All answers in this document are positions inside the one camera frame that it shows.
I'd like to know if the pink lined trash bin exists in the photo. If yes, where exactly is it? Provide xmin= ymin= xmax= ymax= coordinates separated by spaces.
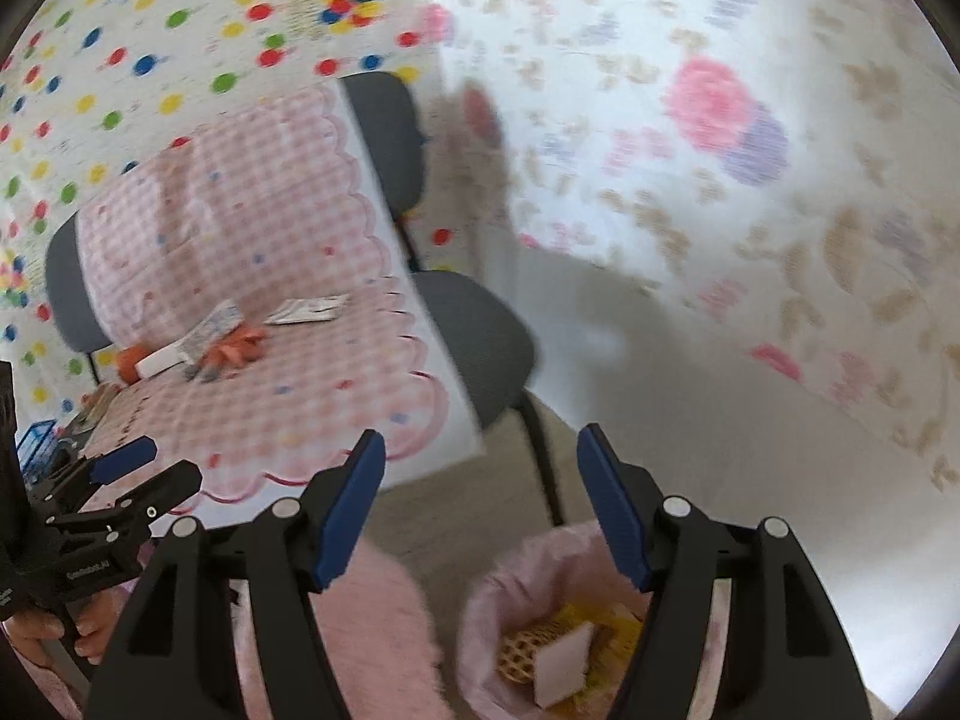
xmin=455 ymin=520 xmax=734 ymax=720

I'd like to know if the white paper sheet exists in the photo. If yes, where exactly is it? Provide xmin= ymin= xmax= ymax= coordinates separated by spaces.
xmin=534 ymin=622 xmax=596 ymax=709

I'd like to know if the blue plastic basket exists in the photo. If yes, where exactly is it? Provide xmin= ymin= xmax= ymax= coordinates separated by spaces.
xmin=16 ymin=419 xmax=57 ymax=475

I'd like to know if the blue white milk carton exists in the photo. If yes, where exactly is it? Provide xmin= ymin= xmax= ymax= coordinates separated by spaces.
xmin=176 ymin=301 xmax=244 ymax=364

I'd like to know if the pink fuzzy sleeve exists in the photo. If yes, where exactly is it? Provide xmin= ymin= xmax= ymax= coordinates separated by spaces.
xmin=15 ymin=539 xmax=454 ymax=720

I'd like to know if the woven bamboo basket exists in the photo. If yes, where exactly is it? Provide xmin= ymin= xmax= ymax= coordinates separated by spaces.
xmin=496 ymin=629 xmax=553 ymax=684

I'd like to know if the pink checkered cloth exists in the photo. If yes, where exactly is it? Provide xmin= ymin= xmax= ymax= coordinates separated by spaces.
xmin=76 ymin=82 xmax=483 ymax=511

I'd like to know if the yellow foam fruit net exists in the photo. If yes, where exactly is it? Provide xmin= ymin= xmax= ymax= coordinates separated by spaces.
xmin=537 ymin=603 xmax=644 ymax=692

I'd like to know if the grey office chair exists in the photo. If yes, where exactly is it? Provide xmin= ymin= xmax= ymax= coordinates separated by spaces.
xmin=44 ymin=71 xmax=568 ymax=530

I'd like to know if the white foam block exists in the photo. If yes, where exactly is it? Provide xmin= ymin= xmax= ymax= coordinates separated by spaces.
xmin=135 ymin=343 xmax=187 ymax=380

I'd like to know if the left hand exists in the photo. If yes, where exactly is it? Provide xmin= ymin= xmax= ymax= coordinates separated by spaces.
xmin=3 ymin=590 xmax=125 ymax=670

